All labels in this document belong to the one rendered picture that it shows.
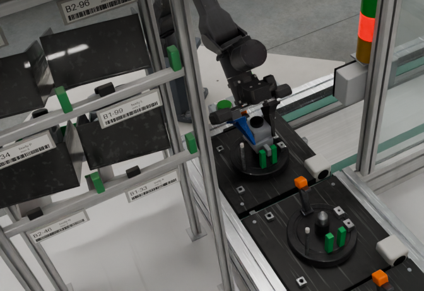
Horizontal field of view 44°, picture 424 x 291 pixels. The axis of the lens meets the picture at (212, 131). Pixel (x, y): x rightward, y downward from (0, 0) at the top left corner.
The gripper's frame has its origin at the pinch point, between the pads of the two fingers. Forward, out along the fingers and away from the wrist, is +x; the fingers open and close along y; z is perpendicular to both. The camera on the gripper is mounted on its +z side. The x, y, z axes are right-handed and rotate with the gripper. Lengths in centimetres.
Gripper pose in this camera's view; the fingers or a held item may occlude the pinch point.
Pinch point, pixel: (259, 125)
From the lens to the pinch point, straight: 115.6
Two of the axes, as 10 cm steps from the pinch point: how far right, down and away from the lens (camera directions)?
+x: 3.7, 9.3, 0.7
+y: 8.9, -3.7, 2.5
